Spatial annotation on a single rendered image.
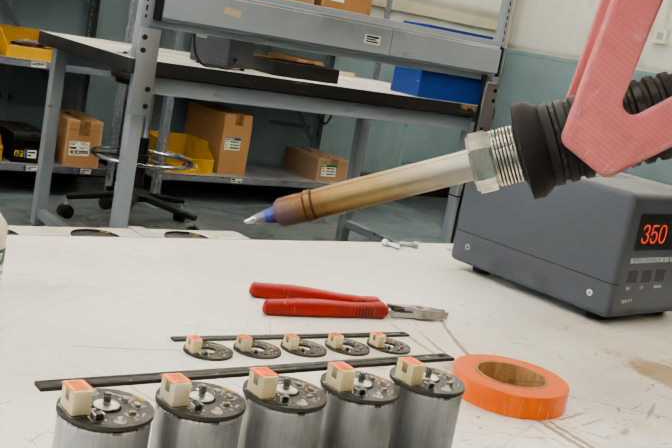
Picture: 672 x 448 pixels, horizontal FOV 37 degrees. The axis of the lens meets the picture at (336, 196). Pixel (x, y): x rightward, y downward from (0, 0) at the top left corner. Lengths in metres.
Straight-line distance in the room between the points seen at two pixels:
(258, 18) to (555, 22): 3.66
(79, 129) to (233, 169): 0.85
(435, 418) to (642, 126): 0.13
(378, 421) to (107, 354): 0.21
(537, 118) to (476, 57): 3.17
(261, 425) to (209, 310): 0.29
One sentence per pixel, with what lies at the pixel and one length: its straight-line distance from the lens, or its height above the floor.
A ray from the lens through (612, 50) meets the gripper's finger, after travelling 0.24.
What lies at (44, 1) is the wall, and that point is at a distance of 4.86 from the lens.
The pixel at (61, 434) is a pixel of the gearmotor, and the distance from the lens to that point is 0.27.
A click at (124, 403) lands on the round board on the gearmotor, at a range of 0.27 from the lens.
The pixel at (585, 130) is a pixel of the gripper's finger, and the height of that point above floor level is 0.90.
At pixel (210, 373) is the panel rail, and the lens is 0.30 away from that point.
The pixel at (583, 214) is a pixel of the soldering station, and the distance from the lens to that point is 0.73.
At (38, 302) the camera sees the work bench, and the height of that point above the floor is 0.75.
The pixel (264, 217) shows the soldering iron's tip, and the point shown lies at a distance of 0.26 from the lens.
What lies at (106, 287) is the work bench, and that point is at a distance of 0.59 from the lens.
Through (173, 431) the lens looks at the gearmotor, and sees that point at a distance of 0.28.
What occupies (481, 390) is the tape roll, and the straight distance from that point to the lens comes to 0.50.
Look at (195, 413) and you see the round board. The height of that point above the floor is 0.81.
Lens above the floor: 0.92
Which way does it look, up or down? 9 degrees down
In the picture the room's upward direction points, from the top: 10 degrees clockwise
